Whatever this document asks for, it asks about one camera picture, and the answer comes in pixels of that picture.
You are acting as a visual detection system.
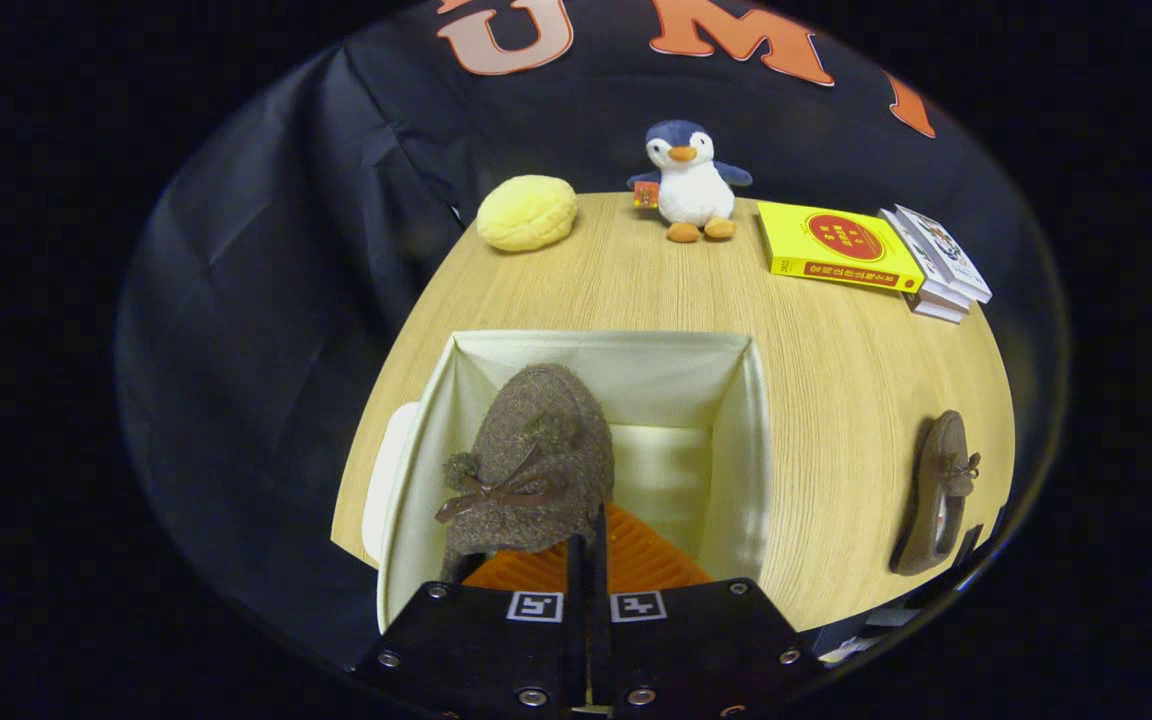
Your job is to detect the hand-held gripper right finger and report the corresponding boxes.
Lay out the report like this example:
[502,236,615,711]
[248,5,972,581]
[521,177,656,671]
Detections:
[588,500,825,719]

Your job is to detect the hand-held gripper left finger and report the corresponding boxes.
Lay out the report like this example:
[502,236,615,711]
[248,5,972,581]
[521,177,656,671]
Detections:
[354,535,589,719]

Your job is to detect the brown fuzzy shoe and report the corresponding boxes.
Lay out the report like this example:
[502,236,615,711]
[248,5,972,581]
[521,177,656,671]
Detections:
[888,410,983,577]
[434,363,617,584]

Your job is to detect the beige fabric storage box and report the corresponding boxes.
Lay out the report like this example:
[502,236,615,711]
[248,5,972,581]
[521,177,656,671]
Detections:
[376,330,773,634]

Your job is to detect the yellow book with red circle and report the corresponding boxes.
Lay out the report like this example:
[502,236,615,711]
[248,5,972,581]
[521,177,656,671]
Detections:
[756,200,927,295]

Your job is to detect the yellow bread plush toy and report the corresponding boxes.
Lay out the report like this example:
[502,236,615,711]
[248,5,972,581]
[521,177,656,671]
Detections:
[476,175,579,253]

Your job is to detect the penguin plush toy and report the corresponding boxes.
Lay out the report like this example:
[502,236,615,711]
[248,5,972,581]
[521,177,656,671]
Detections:
[626,120,754,244]

